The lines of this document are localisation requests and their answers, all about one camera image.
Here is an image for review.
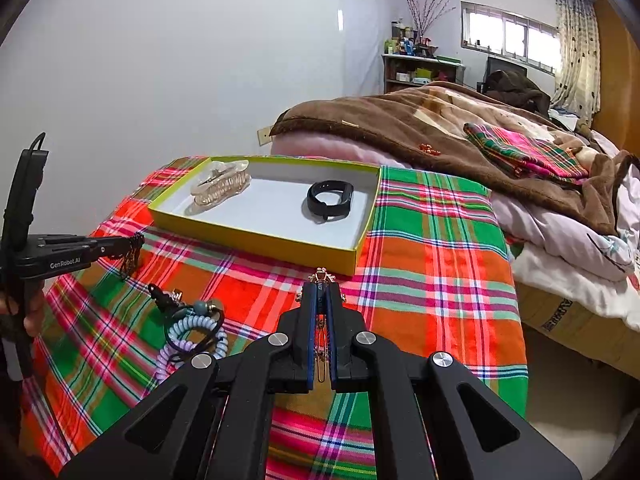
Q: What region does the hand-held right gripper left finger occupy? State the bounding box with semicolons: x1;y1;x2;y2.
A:
59;282;324;480

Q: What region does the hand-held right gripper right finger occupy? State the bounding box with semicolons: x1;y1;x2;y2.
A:
324;283;585;480

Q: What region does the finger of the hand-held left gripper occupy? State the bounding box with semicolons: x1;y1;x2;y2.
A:
97;245;146;262
92;233;145;248

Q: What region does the gold ornate hair clip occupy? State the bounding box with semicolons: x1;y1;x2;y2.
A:
309;267;345;386

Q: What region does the yellow-green shallow box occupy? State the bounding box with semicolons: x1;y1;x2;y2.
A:
148;155;382;277

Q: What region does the person's left hand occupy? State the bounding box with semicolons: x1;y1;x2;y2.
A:
0;287;47;339

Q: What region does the clear plastic hair claw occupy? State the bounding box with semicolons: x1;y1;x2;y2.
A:
185;158;251;216

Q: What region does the black smart band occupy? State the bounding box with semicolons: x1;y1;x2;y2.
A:
305;179;355;224

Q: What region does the plaid bed sheet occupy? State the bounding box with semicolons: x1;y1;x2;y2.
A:
19;156;530;480

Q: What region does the brown fleece blanket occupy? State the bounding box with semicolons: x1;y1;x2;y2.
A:
269;81;640;237

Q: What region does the cardboard box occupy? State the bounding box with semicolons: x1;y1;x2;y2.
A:
515;280;640;367

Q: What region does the folded plaid cloth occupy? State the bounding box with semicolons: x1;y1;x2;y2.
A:
463;122;592;187

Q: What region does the dark brown jacket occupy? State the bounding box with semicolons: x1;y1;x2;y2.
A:
483;69;552;112

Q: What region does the black monitor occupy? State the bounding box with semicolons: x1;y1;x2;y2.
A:
484;55;529;95

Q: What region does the vase with dried branches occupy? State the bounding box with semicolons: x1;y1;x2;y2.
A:
405;0;457;47

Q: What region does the barred window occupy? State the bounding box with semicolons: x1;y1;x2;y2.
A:
459;0;562;75

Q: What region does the patterned cream curtain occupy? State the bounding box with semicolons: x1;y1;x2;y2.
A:
551;0;602;127

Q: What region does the wooden wardrobe panel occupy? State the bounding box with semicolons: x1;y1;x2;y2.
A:
592;0;640;157

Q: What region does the black cord silver charm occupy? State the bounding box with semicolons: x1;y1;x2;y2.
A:
148;283;184;315

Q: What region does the pale blue spiral hair tie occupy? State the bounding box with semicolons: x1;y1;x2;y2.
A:
166;313;210;343

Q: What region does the grey bead black hair tie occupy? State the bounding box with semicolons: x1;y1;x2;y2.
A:
170;299;226;361

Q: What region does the purple spiral hair tie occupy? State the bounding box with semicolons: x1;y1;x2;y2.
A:
154;332;230;383

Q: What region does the cluttered wall shelf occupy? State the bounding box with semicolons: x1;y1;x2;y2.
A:
382;20;467;95

